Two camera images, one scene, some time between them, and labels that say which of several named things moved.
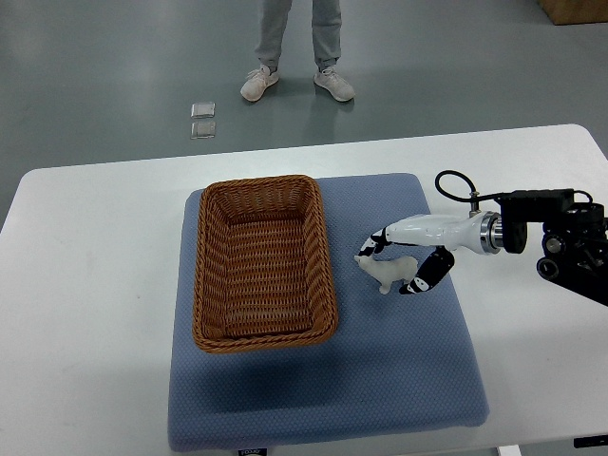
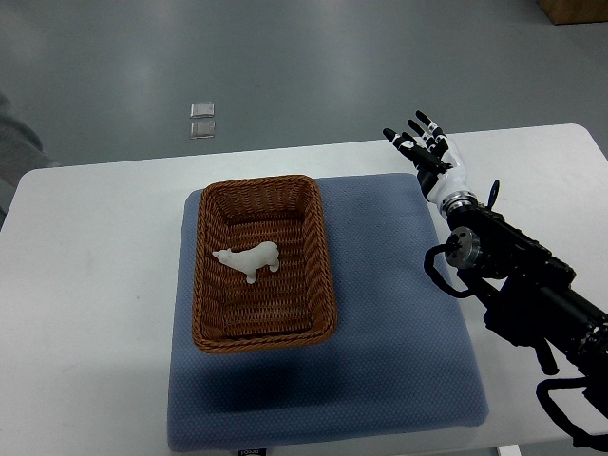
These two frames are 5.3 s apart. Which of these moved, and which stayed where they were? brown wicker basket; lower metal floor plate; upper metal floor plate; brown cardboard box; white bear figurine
Moved: white bear figurine
Stayed: lower metal floor plate; upper metal floor plate; brown wicker basket; brown cardboard box
